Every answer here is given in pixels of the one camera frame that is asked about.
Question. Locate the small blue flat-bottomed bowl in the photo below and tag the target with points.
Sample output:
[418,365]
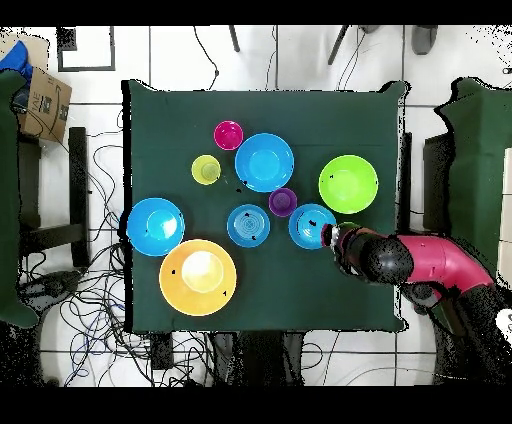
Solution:
[308,226]
[248,226]

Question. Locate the large blue plastic bowl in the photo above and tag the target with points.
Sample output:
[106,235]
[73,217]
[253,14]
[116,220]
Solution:
[156,226]
[264,162]

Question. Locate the red plastic cup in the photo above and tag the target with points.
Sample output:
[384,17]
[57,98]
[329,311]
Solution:
[228,135]

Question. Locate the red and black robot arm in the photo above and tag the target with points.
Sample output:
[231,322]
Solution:
[440,260]

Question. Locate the purple plastic cup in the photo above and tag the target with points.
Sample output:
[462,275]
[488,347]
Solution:
[282,202]

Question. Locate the large green plastic bowl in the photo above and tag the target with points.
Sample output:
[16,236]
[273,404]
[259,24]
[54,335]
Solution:
[348,184]

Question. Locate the dark green tablecloth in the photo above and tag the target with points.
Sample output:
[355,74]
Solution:
[340,120]

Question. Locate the large yellow plastic bowl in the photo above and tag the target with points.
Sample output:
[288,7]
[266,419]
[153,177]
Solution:
[198,276]

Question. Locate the yellow ribbed plastic cup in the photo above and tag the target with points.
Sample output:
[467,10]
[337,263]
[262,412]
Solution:
[206,169]

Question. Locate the green cloth on side table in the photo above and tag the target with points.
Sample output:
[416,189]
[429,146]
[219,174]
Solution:
[480,140]
[8,200]

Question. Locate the dark chair leg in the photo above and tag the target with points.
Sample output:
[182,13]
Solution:
[338,44]
[234,40]

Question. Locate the black floor box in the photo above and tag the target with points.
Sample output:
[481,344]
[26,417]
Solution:
[162,352]

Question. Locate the grey shoe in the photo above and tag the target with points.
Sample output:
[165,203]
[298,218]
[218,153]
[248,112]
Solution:
[424,40]
[370,28]

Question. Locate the printed cardboard box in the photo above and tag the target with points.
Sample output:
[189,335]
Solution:
[44,108]

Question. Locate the plain cardboard box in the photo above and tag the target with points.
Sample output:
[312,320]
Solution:
[38,52]

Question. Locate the blue bag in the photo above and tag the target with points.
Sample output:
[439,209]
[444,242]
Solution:
[16,60]

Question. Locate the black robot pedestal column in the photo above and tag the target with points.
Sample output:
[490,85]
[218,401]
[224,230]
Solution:
[260,360]

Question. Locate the black stool frame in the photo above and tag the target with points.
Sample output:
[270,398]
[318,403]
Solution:
[78,180]

